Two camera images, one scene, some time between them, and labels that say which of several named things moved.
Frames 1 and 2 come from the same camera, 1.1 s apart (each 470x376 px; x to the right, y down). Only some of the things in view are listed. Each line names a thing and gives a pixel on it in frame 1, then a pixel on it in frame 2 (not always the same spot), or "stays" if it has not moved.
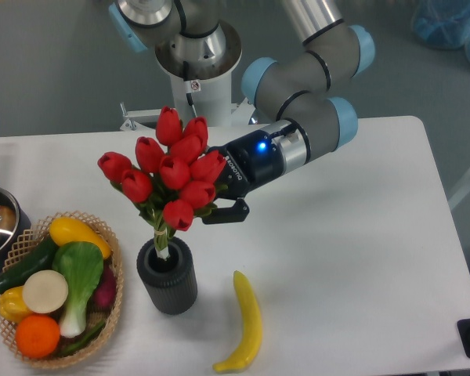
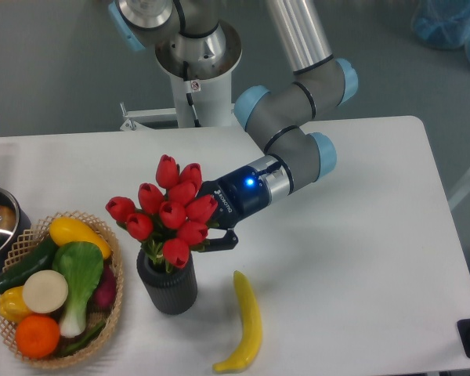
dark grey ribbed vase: [171, 285] stays
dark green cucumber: [41, 258] stays
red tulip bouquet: [171, 179] -> [171, 224]
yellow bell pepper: [11, 306] stays
